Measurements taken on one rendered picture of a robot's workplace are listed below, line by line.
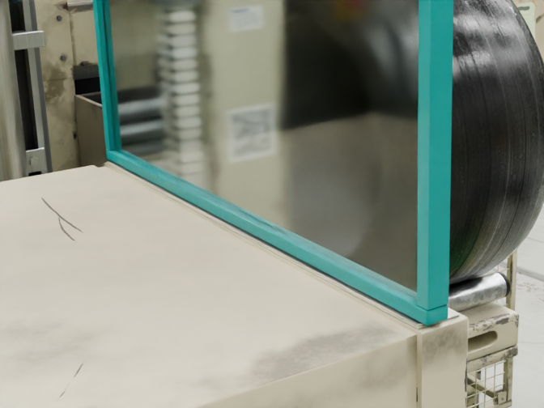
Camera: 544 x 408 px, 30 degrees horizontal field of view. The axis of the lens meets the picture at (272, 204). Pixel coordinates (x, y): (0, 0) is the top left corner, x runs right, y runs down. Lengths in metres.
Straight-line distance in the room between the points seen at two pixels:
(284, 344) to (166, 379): 0.09
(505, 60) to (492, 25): 0.06
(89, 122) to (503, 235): 0.76
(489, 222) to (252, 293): 0.79
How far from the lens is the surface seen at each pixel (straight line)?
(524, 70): 1.50
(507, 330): 1.72
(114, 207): 0.98
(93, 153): 1.85
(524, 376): 3.43
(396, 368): 0.69
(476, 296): 1.68
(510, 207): 1.52
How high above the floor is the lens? 1.56
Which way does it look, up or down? 18 degrees down
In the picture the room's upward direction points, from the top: 2 degrees counter-clockwise
